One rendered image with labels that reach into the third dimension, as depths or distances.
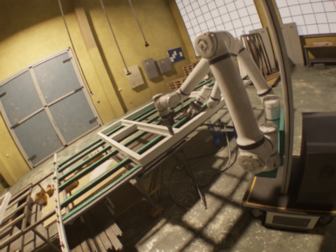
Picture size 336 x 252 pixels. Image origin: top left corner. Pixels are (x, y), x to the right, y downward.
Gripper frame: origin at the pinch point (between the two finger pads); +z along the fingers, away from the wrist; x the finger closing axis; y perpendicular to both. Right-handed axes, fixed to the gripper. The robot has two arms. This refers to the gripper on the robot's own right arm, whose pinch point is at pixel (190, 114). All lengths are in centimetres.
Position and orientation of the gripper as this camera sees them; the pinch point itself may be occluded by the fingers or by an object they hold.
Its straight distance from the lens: 167.5
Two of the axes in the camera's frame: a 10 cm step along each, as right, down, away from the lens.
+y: -5.4, -0.1, -8.4
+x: 6.8, 5.9, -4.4
